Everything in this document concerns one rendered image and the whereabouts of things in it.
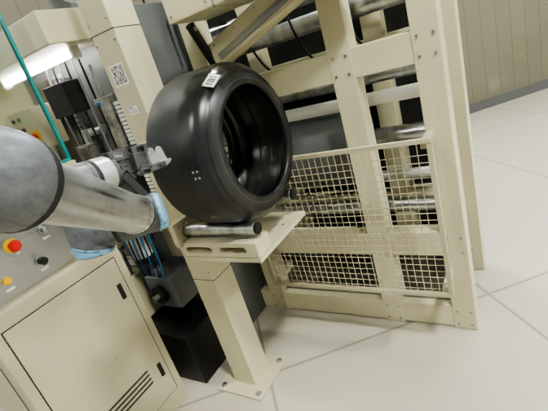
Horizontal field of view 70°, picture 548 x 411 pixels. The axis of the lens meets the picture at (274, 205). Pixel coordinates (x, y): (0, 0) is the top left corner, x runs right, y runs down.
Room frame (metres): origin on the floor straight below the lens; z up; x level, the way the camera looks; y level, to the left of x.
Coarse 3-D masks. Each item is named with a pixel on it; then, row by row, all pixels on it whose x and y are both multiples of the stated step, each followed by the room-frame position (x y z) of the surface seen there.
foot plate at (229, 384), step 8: (272, 360) 1.63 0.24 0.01; (280, 360) 1.61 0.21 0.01; (272, 368) 1.58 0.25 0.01; (280, 368) 1.57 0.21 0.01; (232, 376) 1.61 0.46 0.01; (264, 376) 1.55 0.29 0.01; (272, 376) 1.53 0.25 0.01; (224, 384) 1.57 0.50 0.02; (232, 384) 1.56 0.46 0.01; (240, 384) 1.54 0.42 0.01; (248, 384) 1.53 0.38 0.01; (256, 384) 1.51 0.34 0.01; (264, 384) 1.50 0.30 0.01; (232, 392) 1.51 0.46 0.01; (240, 392) 1.49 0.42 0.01; (248, 392) 1.48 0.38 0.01; (256, 392) 1.45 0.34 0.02; (264, 392) 1.45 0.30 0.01
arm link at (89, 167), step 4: (76, 164) 0.94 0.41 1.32; (80, 164) 0.94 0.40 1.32; (84, 164) 0.94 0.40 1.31; (88, 164) 0.95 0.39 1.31; (92, 164) 0.95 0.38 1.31; (76, 168) 0.92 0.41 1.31; (80, 168) 0.92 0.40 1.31; (84, 168) 0.93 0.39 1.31; (88, 168) 0.93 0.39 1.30; (92, 168) 0.94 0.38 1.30; (96, 168) 0.94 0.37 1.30; (88, 172) 0.92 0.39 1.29; (92, 172) 0.93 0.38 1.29; (96, 172) 0.94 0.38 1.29; (100, 172) 0.94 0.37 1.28; (96, 176) 0.93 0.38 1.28; (100, 176) 0.94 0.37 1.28; (104, 180) 0.94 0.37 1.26
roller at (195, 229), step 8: (192, 224) 1.42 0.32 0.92; (200, 224) 1.40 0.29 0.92; (208, 224) 1.37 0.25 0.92; (216, 224) 1.35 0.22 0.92; (224, 224) 1.32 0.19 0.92; (232, 224) 1.30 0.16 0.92; (240, 224) 1.28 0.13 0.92; (248, 224) 1.26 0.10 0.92; (256, 224) 1.24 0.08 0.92; (184, 232) 1.43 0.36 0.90; (192, 232) 1.40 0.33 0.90; (200, 232) 1.38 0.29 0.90; (208, 232) 1.35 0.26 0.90; (216, 232) 1.33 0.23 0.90; (224, 232) 1.31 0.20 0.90; (232, 232) 1.29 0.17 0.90; (240, 232) 1.27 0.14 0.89; (248, 232) 1.25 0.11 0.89; (256, 232) 1.24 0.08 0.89
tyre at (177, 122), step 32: (224, 64) 1.37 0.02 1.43; (160, 96) 1.35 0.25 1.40; (192, 96) 1.24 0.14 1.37; (224, 96) 1.27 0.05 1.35; (256, 96) 1.61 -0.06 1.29; (160, 128) 1.26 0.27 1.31; (192, 128) 1.18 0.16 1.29; (224, 128) 1.67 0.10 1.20; (256, 128) 1.67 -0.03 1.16; (288, 128) 1.54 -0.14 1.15; (192, 160) 1.17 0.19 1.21; (224, 160) 1.19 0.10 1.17; (256, 160) 1.65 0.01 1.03; (288, 160) 1.47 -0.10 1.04; (192, 192) 1.20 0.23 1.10; (224, 192) 1.18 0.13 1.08; (256, 192) 1.54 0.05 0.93
